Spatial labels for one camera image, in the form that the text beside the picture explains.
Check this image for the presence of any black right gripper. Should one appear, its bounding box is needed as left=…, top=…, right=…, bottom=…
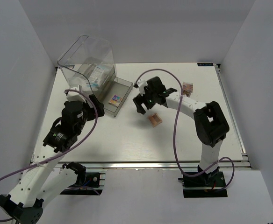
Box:
left=133, top=85, right=157, bottom=115

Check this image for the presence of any colourful glitter eyeshadow palette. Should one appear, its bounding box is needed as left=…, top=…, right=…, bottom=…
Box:
left=108, top=95, right=122, bottom=107

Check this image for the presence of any four-pan brown eyeshadow palette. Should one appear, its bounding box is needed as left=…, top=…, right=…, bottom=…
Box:
left=148, top=113, right=162, bottom=127

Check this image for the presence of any white cotton pad pack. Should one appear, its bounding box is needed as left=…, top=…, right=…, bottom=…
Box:
left=68, top=77, right=98, bottom=92
left=89, top=67, right=107, bottom=87

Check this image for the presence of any clear acrylic drawer organizer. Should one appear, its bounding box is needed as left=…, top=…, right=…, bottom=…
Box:
left=57, top=35, right=133, bottom=117

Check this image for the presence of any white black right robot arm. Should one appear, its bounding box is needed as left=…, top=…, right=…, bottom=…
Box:
left=133, top=77, right=230, bottom=186

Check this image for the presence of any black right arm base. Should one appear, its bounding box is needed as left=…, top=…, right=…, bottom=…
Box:
left=178, top=165, right=228, bottom=198

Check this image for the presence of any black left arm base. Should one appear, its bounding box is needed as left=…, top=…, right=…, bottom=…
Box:
left=60, top=162, right=106, bottom=196

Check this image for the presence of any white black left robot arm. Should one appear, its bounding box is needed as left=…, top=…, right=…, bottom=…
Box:
left=0, top=94, right=104, bottom=224

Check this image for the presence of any twelve-pan brown eyeshadow palette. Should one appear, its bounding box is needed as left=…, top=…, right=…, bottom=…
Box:
left=183, top=91, right=192, bottom=97

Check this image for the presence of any black XDOF label sticker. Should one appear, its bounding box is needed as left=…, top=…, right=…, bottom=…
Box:
left=197, top=63, right=214, bottom=67

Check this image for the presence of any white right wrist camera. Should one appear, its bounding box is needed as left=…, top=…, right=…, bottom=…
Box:
left=134, top=79, right=148, bottom=91

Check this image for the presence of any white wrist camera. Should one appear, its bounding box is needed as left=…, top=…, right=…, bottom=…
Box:
left=134, top=79, right=148, bottom=91
left=64, top=86, right=86, bottom=103

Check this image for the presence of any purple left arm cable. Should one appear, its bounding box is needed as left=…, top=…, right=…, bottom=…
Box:
left=0, top=90, right=100, bottom=221

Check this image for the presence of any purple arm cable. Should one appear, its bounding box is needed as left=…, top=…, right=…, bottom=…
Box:
left=135, top=68, right=236, bottom=192
left=0, top=90, right=100, bottom=221

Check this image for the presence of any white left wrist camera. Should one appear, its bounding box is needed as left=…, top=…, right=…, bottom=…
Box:
left=64, top=86, right=86, bottom=103

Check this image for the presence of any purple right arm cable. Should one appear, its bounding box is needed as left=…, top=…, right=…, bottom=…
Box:
left=135, top=68, right=236, bottom=192

